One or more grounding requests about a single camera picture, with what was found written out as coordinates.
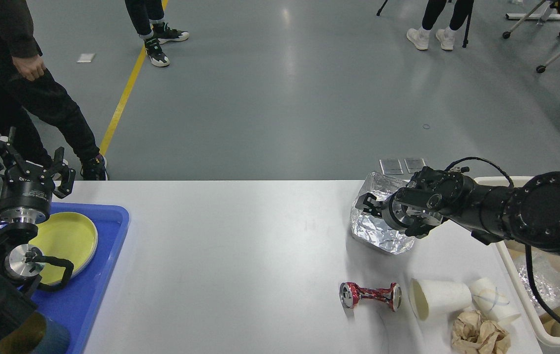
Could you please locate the crushed red can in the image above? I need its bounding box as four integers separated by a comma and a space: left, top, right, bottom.
339, 282, 403, 312

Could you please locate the yellow plate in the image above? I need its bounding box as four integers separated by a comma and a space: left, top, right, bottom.
29, 211, 93, 269

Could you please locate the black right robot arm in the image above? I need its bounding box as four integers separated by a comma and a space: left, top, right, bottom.
354, 160, 560, 324

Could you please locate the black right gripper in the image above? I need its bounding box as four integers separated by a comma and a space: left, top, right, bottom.
356, 193, 440, 239

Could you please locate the beige plastic bin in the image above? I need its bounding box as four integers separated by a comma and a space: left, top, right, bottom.
472, 176, 560, 350

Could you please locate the person with black green sneakers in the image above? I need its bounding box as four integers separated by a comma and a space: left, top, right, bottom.
125, 0, 190, 67

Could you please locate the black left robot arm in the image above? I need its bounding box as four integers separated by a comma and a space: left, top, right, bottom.
0, 127, 76, 340

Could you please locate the silver floor plate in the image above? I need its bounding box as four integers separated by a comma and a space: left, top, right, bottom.
404, 157, 427, 174
379, 158, 404, 176

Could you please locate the crumpled paper under arm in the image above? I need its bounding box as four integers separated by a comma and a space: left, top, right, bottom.
451, 311, 511, 354

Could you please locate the crushed white paper cup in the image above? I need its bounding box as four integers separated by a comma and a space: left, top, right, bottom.
469, 277, 521, 326

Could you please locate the blue plastic tray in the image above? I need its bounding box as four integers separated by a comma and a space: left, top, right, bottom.
0, 203, 130, 354

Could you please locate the silver foil bag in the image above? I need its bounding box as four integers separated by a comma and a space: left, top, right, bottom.
350, 171, 414, 255

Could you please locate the wheeled chair base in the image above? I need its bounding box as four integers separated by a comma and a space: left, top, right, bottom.
500, 0, 560, 74

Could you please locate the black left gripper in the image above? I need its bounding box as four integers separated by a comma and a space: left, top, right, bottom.
0, 127, 77, 222

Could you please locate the teal mug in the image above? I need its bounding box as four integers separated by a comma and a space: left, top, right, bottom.
0, 312, 70, 354

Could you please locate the person with white sneakers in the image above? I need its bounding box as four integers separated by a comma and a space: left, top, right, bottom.
406, 0, 477, 52

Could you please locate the person in black clothes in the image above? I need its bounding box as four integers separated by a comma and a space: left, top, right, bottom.
0, 0, 108, 180

